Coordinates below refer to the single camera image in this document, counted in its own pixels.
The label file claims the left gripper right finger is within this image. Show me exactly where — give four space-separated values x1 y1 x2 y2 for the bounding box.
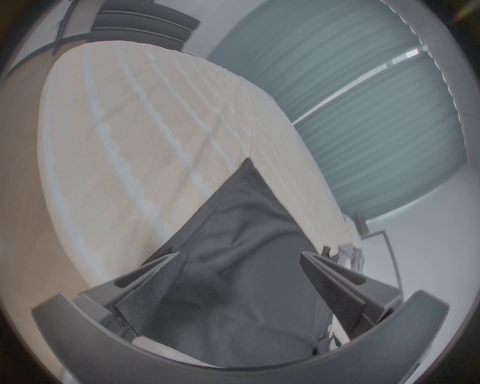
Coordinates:
300 251 403 334

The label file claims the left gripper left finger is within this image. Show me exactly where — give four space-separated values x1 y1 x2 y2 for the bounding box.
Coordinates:
77 252 180 337

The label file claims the black T-shirt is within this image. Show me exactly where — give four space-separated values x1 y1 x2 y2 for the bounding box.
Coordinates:
133 157 340 368

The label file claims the bed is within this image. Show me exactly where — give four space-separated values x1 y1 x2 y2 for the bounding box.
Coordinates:
37 40 405 361

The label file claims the grey garment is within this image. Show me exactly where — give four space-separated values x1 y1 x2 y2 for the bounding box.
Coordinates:
337 244 367 273

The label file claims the blue-green curtain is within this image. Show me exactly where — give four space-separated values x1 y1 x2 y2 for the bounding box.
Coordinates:
206 0 424 125
292 49 468 223

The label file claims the black chest of drawers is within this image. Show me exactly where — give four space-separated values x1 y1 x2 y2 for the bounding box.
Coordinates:
92 0 201 50

